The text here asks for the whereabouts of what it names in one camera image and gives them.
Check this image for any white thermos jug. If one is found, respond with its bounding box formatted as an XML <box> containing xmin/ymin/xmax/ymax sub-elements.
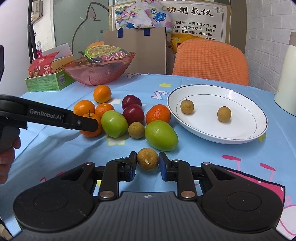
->
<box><xmin>274</xmin><ymin>32</ymin><xmax>296</xmax><ymax>116</ymax></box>

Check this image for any red snack packet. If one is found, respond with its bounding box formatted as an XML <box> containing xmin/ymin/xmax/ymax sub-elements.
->
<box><xmin>28</xmin><ymin>52</ymin><xmax>59</xmax><ymax>78</ymax></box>

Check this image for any instant noodle cup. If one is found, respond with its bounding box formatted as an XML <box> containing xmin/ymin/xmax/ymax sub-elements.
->
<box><xmin>84</xmin><ymin>45</ymin><xmax>130</xmax><ymax>63</ymax></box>

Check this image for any blue cartoon tablecloth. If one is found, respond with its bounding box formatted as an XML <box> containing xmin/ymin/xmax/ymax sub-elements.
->
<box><xmin>1</xmin><ymin>74</ymin><xmax>295</xmax><ymax>238</ymax></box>

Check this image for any green apple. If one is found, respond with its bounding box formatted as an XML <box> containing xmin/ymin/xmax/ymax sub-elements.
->
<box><xmin>145</xmin><ymin>120</ymin><xmax>179</xmax><ymax>152</ymax></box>
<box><xmin>101</xmin><ymin>110</ymin><xmax>128</xmax><ymax>138</ymax></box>

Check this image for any green cardboard box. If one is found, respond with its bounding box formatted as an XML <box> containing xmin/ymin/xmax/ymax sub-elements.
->
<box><xmin>25</xmin><ymin>55</ymin><xmax>75</xmax><ymax>92</ymax></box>

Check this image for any stemmed tangerine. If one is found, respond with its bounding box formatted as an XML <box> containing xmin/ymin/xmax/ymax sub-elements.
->
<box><xmin>80</xmin><ymin>112</ymin><xmax>102</xmax><ymax>138</ymax></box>

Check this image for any dark red plum front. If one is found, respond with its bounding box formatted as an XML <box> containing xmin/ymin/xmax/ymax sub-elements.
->
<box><xmin>122</xmin><ymin>104</ymin><xmax>144</xmax><ymax>125</ymax></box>

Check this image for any pink glass bowl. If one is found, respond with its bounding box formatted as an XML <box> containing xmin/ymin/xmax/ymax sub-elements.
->
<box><xmin>63</xmin><ymin>52</ymin><xmax>135</xmax><ymax>86</ymax></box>

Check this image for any small tangerine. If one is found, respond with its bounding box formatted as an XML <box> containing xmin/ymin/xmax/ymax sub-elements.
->
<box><xmin>95</xmin><ymin>103</ymin><xmax>114</xmax><ymax>118</ymax></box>

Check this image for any dark red plum back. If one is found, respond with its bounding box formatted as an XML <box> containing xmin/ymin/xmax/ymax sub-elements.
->
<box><xmin>121</xmin><ymin>95</ymin><xmax>142</xmax><ymax>110</ymax></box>

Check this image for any yellow snack bag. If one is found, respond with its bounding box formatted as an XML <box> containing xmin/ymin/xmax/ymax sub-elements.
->
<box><xmin>170</xmin><ymin>33</ymin><xmax>202</xmax><ymax>54</ymax></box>

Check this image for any dark red plum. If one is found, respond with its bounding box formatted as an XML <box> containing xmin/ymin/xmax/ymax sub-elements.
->
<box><xmin>122</xmin><ymin>104</ymin><xmax>144</xmax><ymax>125</ymax></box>
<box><xmin>121</xmin><ymin>95</ymin><xmax>142</xmax><ymax>110</ymax></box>

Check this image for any orange chair far left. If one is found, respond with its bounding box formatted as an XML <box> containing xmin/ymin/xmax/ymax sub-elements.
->
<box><xmin>88</xmin><ymin>41</ymin><xmax>104</xmax><ymax>48</ymax></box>

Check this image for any chinese text poster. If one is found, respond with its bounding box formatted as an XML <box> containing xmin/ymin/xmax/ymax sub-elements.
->
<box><xmin>109</xmin><ymin>1</ymin><xmax>231</xmax><ymax>43</ymax></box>

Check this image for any white porcelain plate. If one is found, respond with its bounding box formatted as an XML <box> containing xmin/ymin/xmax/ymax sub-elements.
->
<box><xmin>167</xmin><ymin>84</ymin><xmax>268</xmax><ymax>145</ymax></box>

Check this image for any floral fabric bundle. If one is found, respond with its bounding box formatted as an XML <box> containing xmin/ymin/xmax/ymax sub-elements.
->
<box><xmin>115</xmin><ymin>1</ymin><xmax>173</xmax><ymax>33</ymax></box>

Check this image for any orange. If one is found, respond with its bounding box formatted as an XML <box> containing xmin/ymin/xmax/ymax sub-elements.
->
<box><xmin>73</xmin><ymin>100</ymin><xmax>95</xmax><ymax>116</ymax></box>
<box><xmin>93</xmin><ymin>85</ymin><xmax>111</xmax><ymax>104</ymax></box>

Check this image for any person left hand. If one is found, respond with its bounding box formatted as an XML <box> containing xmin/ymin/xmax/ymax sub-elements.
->
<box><xmin>0</xmin><ymin>137</ymin><xmax>21</xmax><ymax>184</ymax></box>

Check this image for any brown cardboard box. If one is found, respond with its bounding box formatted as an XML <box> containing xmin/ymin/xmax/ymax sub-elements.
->
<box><xmin>103</xmin><ymin>27</ymin><xmax>175</xmax><ymax>75</ymax></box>

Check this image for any orange chair near plate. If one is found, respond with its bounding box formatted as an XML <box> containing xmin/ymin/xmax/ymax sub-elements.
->
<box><xmin>172</xmin><ymin>39</ymin><xmax>249</xmax><ymax>86</ymax></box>

